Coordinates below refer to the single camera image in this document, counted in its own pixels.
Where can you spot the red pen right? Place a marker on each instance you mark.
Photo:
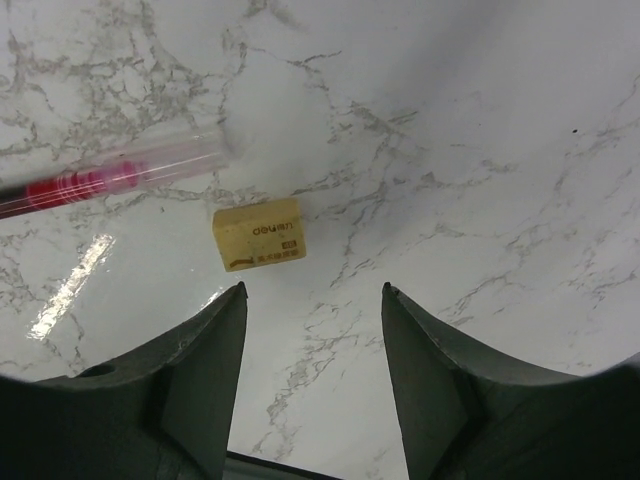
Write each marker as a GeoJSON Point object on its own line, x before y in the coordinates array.
{"type": "Point", "coordinates": [140, 165]}

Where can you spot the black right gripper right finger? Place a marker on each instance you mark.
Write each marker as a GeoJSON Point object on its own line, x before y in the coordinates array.
{"type": "Point", "coordinates": [469, 411]}

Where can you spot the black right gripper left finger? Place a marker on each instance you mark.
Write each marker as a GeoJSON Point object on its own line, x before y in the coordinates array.
{"type": "Point", "coordinates": [160, 411]}

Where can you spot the small yellow eraser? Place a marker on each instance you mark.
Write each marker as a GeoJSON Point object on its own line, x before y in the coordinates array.
{"type": "Point", "coordinates": [259, 234]}

